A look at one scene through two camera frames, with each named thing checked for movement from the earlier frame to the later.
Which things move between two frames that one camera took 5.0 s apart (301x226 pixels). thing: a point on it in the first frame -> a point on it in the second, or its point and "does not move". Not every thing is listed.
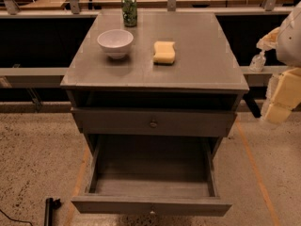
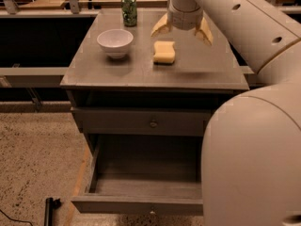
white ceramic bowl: [116, 42] does not move
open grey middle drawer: [146, 175] does not move
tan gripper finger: [287, 96] -> [185, 14]
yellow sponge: [165, 53] does not move
